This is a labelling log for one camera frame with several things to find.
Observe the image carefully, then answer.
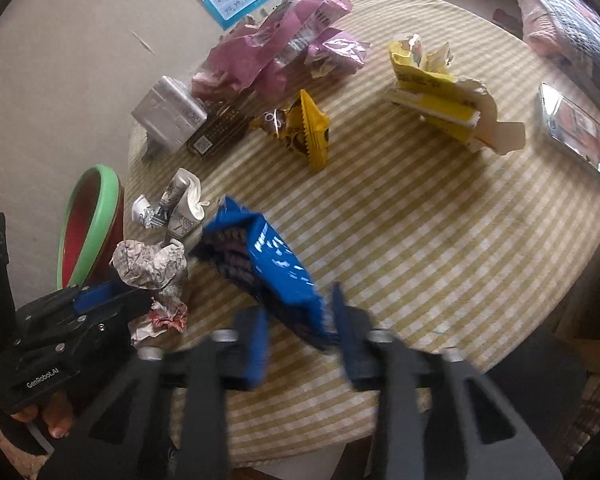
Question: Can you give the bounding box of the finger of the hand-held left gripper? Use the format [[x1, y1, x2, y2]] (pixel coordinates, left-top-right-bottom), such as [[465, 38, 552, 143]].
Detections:
[[72, 282, 153, 322]]

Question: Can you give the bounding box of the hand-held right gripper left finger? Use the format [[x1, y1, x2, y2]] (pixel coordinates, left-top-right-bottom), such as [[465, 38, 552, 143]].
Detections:
[[40, 306, 271, 480]]

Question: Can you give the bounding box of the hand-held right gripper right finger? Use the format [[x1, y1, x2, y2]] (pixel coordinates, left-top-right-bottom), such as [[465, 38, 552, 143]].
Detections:
[[331, 282, 565, 480]]

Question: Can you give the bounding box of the white paper wad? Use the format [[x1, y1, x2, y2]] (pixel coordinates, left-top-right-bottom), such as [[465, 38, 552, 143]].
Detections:
[[111, 239, 189, 302]]

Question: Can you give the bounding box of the red bin with green rim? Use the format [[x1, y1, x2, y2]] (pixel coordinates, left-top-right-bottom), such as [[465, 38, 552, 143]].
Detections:
[[56, 164, 127, 292]]

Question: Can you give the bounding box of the blue snack bag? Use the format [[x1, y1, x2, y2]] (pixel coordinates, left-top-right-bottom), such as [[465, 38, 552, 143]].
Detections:
[[192, 196, 341, 351]]

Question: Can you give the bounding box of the dark brown drink carton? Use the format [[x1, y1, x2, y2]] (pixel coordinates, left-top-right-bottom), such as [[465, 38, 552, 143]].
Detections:
[[186, 105, 254, 159]]

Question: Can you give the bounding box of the yellow snack wrapper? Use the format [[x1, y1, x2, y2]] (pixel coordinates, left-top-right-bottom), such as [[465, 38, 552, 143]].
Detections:
[[250, 89, 331, 173]]

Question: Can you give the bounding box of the person's left hand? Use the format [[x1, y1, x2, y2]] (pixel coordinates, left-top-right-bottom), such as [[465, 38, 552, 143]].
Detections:
[[15, 392, 76, 439]]

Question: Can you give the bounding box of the red and white crumpled wrapper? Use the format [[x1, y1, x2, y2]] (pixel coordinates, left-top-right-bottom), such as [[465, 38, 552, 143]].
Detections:
[[129, 301, 189, 347]]

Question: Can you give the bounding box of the yellow checkered tablecloth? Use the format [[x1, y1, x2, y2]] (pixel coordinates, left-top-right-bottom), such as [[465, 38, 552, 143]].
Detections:
[[125, 0, 600, 467]]

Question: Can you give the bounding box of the crumpled white printed tube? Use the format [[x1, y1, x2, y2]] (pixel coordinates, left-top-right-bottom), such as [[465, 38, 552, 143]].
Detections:
[[131, 167, 212, 247]]

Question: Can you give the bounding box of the silver foil packet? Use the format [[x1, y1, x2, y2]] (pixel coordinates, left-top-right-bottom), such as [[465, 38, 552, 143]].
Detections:
[[130, 76, 209, 162]]

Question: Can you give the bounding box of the torn yellow cardboard box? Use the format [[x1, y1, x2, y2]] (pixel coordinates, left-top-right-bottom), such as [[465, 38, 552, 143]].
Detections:
[[386, 34, 527, 157]]

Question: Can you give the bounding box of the torn pink wrapper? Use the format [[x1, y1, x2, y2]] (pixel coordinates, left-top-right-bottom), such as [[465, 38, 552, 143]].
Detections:
[[190, 0, 372, 97]]

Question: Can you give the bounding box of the patchwork blanket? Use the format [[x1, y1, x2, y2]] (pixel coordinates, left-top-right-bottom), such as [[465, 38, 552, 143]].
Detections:
[[516, 0, 600, 88]]

